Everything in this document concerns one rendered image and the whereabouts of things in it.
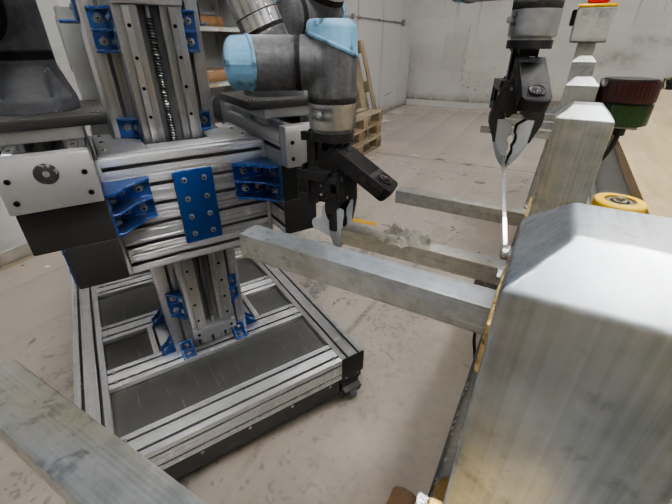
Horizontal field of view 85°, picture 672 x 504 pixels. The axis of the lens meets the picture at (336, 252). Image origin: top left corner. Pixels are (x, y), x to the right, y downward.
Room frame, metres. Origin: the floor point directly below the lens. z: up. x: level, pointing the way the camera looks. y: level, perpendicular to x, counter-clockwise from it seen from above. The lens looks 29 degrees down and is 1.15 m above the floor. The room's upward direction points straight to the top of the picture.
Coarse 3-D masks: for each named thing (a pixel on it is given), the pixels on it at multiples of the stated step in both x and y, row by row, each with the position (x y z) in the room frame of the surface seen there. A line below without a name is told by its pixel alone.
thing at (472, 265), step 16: (352, 224) 0.61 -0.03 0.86; (352, 240) 0.58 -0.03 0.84; (368, 240) 0.57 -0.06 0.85; (400, 256) 0.54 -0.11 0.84; (416, 256) 0.52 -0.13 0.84; (432, 256) 0.51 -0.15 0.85; (448, 256) 0.50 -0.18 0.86; (464, 256) 0.50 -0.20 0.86; (480, 256) 0.50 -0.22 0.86; (464, 272) 0.49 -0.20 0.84; (480, 272) 0.47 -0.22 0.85; (496, 272) 0.46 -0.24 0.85
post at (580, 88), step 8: (576, 80) 0.48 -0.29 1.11; (584, 80) 0.48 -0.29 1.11; (592, 80) 0.48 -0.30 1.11; (568, 88) 0.48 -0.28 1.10; (576, 88) 0.48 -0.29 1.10; (584, 88) 0.48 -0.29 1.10; (592, 88) 0.47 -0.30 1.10; (568, 96) 0.48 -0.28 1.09; (576, 96) 0.48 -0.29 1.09; (584, 96) 0.47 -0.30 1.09; (592, 96) 0.47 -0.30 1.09; (560, 104) 0.49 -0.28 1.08
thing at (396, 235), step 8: (384, 232) 0.58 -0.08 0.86; (392, 232) 0.57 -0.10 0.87; (400, 232) 0.56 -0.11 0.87; (408, 232) 0.54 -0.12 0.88; (416, 232) 0.56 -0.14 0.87; (384, 240) 0.54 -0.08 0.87; (392, 240) 0.53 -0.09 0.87; (400, 240) 0.53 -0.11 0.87; (408, 240) 0.53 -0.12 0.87; (416, 240) 0.53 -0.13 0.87; (424, 240) 0.54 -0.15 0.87
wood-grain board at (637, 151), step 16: (656, 112) 1.62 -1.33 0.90; (640, 128) 1.28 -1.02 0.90; (656, 128) 1.28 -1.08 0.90; (624, 144) 1.06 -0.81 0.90; (640, 144) 1.06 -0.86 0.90; (656, 144) 1.06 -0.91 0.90; (624, 160) 0.92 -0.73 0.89; (640, 160) 0.89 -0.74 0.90; (656, 160) 0.89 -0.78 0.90; (640, 176) 0.77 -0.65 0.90; (656, 176) 0.77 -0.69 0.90; (640, 192) 0.67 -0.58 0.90; (656, 192) 0.67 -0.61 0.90; (656, 208) 0.59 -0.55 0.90
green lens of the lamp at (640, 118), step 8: (608, 104) 0.46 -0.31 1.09; (616, 112) 0.45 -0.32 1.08; (624, 112) 0.44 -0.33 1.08; (632, 112) 0.44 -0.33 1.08; (640, 112) 0.44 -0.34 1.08; (648, 112) 0.44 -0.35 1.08; (616, 120) 0.44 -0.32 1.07; (624, 120) 0.44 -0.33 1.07; (632, 120) 0.44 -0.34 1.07; (640, 120) 0.44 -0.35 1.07; (648, 120) 0.45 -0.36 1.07
